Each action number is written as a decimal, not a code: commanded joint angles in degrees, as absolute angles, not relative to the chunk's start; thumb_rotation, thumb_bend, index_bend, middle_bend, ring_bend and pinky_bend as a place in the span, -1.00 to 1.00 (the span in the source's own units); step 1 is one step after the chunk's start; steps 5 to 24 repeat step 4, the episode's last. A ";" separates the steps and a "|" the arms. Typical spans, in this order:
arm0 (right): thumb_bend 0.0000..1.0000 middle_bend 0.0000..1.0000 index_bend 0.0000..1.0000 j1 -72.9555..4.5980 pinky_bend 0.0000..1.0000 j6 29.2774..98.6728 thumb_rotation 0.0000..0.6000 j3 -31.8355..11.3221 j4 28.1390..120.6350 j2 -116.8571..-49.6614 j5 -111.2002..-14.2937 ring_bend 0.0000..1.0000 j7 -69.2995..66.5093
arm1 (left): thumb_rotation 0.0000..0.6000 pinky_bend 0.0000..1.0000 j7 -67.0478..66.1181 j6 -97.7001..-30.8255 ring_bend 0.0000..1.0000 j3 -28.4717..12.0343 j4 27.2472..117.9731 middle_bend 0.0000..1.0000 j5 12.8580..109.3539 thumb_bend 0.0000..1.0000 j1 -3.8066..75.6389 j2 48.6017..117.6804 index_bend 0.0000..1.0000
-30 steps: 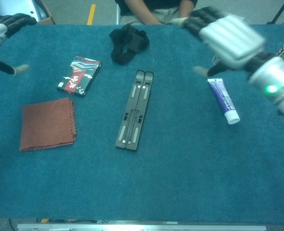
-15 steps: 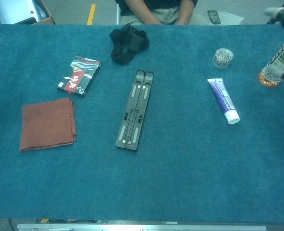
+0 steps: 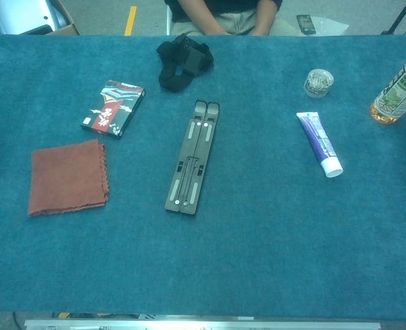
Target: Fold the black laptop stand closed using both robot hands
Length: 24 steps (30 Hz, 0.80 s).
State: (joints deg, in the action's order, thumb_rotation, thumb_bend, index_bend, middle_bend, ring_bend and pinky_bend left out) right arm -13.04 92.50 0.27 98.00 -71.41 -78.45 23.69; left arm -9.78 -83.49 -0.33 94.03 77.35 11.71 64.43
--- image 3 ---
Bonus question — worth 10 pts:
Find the black folding laptop stand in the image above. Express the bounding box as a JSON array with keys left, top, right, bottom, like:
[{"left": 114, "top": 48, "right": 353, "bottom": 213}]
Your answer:
[{"left": 163, "top": 99, "right": 221, "bottom": 217}]

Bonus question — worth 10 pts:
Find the teal felt table cover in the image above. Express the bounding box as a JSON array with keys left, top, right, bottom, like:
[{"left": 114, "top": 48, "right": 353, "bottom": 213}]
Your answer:
[{"left": 0, "top": 33, "right": 406, "bottom": 319}]

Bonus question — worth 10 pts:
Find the dark box with red band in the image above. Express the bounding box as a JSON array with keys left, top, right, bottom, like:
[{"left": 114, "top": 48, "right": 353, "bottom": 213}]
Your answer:
[{"left": 80, "top": 79, "right": 146, "bottom": 140}]

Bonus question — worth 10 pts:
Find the purple white toothpaste tube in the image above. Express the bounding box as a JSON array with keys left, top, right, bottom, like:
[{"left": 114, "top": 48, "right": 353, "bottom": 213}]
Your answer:
[{"left": 295, "top": 111, "right": 344, "bottom": 179}]

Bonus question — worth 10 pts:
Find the orange folded cloth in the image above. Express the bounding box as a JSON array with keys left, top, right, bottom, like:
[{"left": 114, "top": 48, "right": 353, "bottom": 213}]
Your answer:
[{"left": 27, "top": 138, "right": 111, "bottom": 217}]

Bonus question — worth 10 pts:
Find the clear jar of paper clips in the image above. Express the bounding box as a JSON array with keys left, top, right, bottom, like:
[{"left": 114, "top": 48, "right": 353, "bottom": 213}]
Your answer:
[{"left": 303, "top": 68, "right": 335, "bottom": 99}]

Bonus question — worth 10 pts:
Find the seated person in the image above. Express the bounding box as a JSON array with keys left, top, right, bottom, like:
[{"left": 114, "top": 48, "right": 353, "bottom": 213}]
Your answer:
[{"left": 164, "top": 0, "right": 283, "bottom": 36}]

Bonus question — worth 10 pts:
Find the black smartphone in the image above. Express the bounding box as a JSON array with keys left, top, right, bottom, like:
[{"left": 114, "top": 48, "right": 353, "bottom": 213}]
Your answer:
[{"left": 295, "top": 14, "right": 317, "bottom": 35}]

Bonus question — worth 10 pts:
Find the brown cardboard box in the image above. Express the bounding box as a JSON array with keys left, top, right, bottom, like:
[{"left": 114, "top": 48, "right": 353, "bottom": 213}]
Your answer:
[{"left": 0, "top": 0, "right": 80, "bottom": 36}]

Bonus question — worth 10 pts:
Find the amber tea bottle green label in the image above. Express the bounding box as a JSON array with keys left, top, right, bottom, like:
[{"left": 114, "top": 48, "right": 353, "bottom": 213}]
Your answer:
[{"left": 369, "top": 51, "right": 406, "bottom": 126}]

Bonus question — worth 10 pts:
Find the white plastic device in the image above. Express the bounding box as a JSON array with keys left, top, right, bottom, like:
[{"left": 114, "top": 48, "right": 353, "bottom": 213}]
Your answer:
[{"left": 0, "top": 0, "right": 70, "bottom": 35}]

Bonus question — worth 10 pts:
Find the black tripod leg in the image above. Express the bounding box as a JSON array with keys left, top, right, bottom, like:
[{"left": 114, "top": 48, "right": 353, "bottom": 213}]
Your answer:
[{"left": 381, "top": 0, "right": 406, "bottom": 35}]

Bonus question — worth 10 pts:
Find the black fabric strap bundle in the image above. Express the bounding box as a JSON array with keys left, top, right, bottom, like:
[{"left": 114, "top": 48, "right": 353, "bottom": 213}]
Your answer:
[{"left": 156, "top": 33, "right": 215, "bottom": 93}]

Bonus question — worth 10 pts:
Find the aluminium profile rail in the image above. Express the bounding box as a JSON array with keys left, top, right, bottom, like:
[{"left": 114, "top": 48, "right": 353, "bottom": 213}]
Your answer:
[{"left": 23, "top": 318, "right": 382, "bottom": 330}]

